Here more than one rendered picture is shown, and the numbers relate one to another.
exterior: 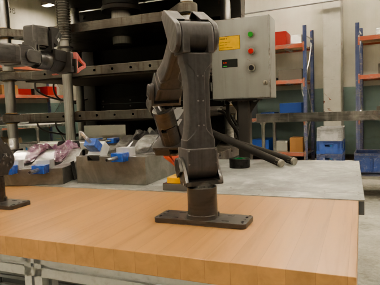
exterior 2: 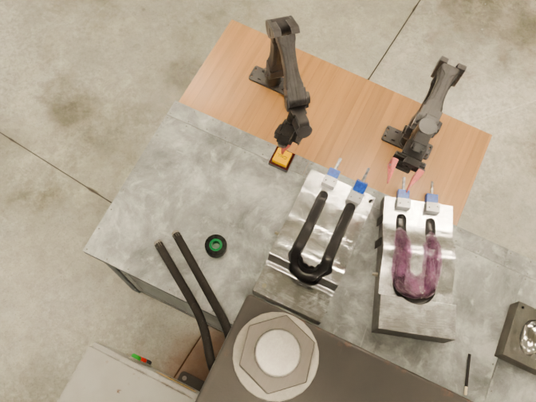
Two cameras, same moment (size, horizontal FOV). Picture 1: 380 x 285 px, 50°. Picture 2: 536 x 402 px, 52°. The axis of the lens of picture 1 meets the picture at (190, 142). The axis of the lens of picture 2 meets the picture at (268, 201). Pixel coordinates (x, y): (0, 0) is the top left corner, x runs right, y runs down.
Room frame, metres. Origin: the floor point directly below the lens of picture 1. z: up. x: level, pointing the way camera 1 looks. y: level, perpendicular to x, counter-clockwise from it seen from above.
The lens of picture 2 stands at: (2.08, -0.05, 2.75)
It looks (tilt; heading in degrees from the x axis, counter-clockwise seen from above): 70 degrees down; 177
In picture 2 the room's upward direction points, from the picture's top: 7 degrees clockwise
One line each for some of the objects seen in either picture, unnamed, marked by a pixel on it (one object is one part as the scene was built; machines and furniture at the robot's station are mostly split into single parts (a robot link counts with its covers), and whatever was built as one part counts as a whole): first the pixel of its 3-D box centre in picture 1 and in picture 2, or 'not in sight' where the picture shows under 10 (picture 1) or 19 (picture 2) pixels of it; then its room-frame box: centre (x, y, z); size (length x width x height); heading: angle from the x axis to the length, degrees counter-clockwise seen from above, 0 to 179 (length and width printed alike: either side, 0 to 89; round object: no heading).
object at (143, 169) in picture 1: (145, 154); (315, 242); (1.53, 0.17, 0.87); 0.50 x 0.26 x 0.14; 158
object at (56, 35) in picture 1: (53, 44); (415, 148); (1.32, 0.42, 1.25); 0.07 x 0.06 x 0.11; 67
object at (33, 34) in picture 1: (30, 44); (427, 126); (1.23, 0.47, 1.24); 0.12 x 0.09 x 0.12; 157
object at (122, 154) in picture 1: (118, 157); (333, 172); (1.26, 0.23, 0.89); 0.13 x 0.05 x 0.05; 158
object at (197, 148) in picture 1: (195, 101); (277, 49); (0.85, -0.02, 1.05); 0.07 x 0.06 x 0.33; 108
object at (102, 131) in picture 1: (128, 137); not in sight; (2.47, 0.38, 0.87); 0.50 x 0.27 x 0.17; 158
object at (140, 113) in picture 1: (129, 122); not in sight; (2.56, 0.38, 0.96); 1.29 x 0.83 x 0.18; 68
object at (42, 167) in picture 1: (39, 169); (403, 193); (1.31, 0.49, 0.86); 0.13 x 0.05 x 0.05; 175
